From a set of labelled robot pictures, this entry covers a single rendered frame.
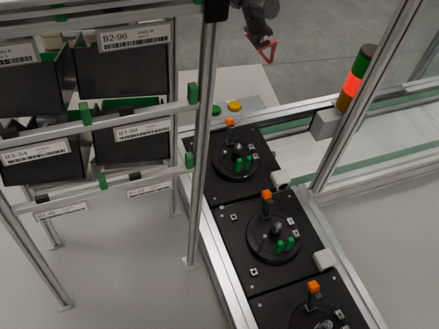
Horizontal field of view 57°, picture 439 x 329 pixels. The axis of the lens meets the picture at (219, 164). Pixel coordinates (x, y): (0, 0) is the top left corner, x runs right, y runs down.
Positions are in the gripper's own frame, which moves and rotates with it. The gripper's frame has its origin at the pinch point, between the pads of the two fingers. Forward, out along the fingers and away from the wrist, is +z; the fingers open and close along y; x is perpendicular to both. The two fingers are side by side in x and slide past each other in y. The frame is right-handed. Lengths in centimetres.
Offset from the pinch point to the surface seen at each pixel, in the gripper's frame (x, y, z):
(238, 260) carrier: -31, 57, 17
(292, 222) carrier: -15, 52, 18
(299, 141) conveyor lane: -0.3, 18.0, 24.0
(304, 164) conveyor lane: -2.7, 27.0, 25.7
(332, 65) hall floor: 73, -139, 109
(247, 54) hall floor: 18, -157, 82
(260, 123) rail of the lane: -9.7, 12.4, 15.5
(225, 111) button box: -18.7, 7.7, 9.1
